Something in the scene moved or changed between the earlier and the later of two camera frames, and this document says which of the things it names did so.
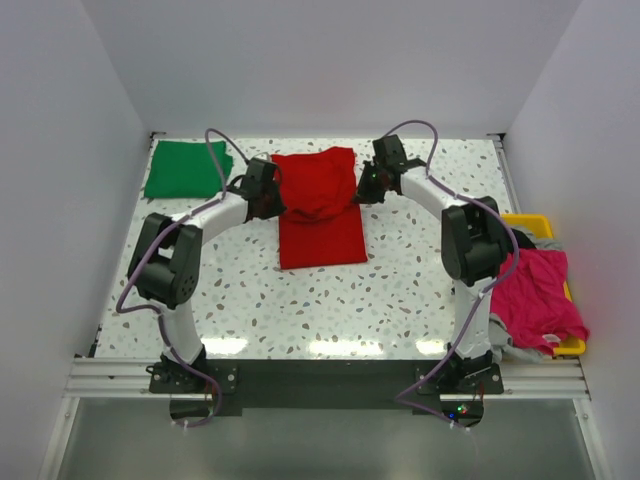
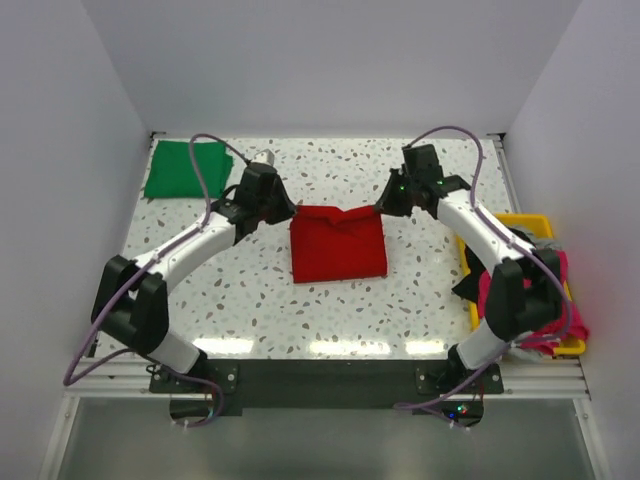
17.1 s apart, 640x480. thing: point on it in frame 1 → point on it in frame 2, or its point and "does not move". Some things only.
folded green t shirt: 182,169 does not move
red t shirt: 323,222 → 327,243
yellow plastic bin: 571,345 does not move
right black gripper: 363,192 → 387,203
